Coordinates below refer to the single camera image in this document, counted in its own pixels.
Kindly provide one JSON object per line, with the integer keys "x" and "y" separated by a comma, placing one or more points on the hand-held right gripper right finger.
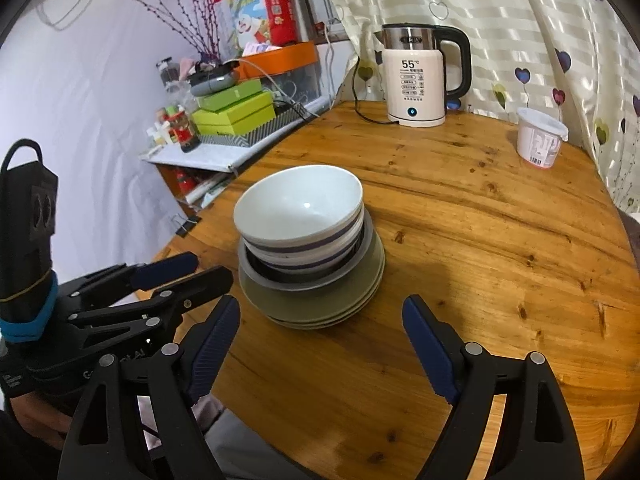
{"x": 430, "y": 350}

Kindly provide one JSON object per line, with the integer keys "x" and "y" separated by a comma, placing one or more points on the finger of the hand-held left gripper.
{"x": 200, "y": 285}
{"x": 165, "y": 265}

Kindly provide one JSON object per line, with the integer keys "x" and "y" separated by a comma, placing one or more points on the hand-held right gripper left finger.
{"x": 215, "y": 345}

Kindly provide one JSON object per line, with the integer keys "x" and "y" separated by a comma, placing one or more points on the olive plate with fish print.
{"x": 345, "y": 316}
{"x": 315, "y": 327}
{"x": 280, "y": 305}

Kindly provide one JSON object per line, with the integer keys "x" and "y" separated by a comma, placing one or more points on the stainless steel bowl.
{"x": 352, "y": 270}

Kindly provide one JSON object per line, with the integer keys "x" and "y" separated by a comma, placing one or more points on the white bowl with blue band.
{"x": 300, "y": 200}
{"x": 310, "y": 262}

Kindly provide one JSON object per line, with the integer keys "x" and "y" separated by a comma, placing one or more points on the person's left hand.
{"x": 35, "y": 410}

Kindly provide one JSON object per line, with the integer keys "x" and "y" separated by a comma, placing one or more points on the black binder clip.
{"x": 186, "y": 225}

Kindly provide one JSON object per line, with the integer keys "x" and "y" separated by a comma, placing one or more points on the red container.
{"x": 184, "y": 180}

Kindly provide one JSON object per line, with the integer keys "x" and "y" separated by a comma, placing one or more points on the white shelf board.
{"x": 200, "y": 160}

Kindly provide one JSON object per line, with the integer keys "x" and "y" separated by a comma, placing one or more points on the black white striped box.
{"x": 250, "y": 136}

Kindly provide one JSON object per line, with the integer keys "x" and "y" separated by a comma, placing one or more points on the lime green flat box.
{"x": 235, "y": 116}

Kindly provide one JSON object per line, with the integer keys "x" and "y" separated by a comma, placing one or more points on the dark green flat box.
{"x": 235, "y": 92}

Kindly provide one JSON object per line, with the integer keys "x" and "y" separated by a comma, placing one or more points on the grey round device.
{"x": 215, "y": 82}

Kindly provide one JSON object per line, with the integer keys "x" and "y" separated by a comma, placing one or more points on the glass jar with dark lid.
{"x": 167, "y": 72}

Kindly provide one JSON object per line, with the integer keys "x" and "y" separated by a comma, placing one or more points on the purple flower branches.
{"x": 205, "y": 45}

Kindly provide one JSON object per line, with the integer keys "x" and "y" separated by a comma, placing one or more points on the white plastic tub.
{"x": 540, "y": 145}

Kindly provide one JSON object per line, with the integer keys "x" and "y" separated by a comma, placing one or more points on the clear storage box orange lid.
{"x": 290, "y": 55}

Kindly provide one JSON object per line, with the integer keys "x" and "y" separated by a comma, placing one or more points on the white electric kettle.
{"x": 415, "y": 85}

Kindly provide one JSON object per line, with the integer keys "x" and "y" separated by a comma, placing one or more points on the red printed gift box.
{"x": 280, "y": 5}

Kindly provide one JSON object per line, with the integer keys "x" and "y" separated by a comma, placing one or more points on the heart print curtain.
{"x": 500, "y": 20}

